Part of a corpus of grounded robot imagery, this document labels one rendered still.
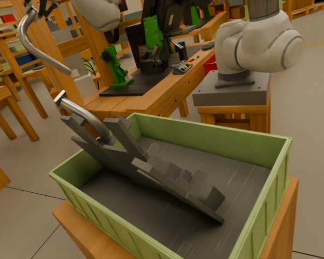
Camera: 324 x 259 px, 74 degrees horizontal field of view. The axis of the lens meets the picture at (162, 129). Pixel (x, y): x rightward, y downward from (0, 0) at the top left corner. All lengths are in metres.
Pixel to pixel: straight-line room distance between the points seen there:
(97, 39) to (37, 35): 0.43
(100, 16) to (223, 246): 0.68
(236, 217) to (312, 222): 1.11
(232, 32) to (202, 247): 0.82
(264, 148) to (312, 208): 1.11
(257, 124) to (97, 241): 0.82
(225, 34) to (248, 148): 0.54
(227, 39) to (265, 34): 0.20
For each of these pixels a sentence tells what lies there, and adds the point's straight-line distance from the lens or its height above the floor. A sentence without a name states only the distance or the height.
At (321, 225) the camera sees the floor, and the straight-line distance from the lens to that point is 1.69.
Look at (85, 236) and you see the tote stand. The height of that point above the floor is 0.79.
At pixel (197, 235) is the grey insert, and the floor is 0.85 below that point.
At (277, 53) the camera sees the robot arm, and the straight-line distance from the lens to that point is 0.89.
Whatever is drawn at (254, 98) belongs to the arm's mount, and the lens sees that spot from 1.04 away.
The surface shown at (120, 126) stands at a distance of 0.45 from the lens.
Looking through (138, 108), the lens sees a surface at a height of 0.90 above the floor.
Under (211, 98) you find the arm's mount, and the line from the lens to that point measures 1.08.
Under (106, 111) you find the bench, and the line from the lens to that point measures 1.32.
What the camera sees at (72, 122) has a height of 1.14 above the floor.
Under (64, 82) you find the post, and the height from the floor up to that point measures 1.06.
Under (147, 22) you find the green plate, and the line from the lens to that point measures 1.73.
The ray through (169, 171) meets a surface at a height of 0.95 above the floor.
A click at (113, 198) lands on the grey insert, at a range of 0.75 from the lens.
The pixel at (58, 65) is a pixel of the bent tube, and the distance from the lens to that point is 1.03.
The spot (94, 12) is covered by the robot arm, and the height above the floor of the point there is 1.36.
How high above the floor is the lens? 1.34
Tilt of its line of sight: 30 degrees down
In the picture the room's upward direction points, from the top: 16 degrees counter-clockwise
